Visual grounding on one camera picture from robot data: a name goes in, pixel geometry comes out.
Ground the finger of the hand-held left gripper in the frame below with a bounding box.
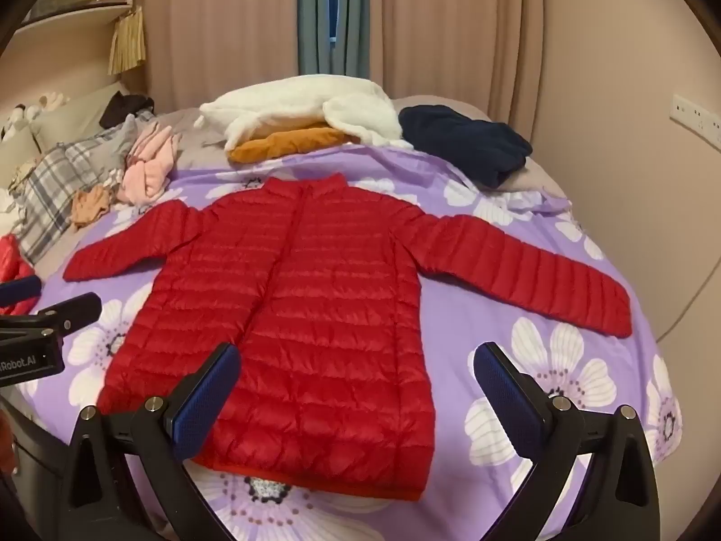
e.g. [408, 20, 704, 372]
[31, 292, 103, 342]
[0, 275, 44, 306]

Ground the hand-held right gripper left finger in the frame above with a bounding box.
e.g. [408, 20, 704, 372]
[59, 343, 243, 541]

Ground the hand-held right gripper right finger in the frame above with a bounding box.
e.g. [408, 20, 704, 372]
[474, 341, 661, 541]

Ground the red down jacket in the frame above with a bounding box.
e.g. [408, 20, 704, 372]
[62, 176, 633, 502]

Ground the folded red puffer jacket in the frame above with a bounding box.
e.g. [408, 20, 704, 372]
[0, 234, 40, 316]

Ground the purple floral bedsheet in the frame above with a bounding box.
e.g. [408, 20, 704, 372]
[17, 143, 685, 541]

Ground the tan small garment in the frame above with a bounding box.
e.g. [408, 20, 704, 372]
[70, 186, 114, 229]

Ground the pink garment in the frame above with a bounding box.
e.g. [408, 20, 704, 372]
[115, 123, 181, 206]

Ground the grey garment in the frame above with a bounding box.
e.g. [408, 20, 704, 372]
[96, 110, 161, 173]

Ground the beige pillow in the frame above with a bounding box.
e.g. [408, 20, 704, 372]
[31, 82, 130, 150]

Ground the dark brown garment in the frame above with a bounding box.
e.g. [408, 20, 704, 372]
[100, 92, 155, 129]

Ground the navy blue garment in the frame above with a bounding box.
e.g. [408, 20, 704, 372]
[399, 104, 533, 188]

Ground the orange garment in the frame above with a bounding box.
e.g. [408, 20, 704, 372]
[228, 118, 361, 163]

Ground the yellowish fringed hanging cloth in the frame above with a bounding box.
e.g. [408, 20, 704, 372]
[108, 5, 147, 76]

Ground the white fleece garment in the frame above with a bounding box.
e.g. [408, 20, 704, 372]
[194, 74, 415, 152]

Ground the beige pink curtain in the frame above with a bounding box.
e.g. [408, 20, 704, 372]
[367, 0, 587, 125]
[141, 0, 305, 116]

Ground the teal curtain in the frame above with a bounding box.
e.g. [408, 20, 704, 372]
[297, 0, 373, 80]

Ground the thin wall cable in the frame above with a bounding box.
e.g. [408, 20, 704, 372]
[656, 259, 721, 344]

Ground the white wall socket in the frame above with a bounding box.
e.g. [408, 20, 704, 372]
[670, 94, 721, 144]

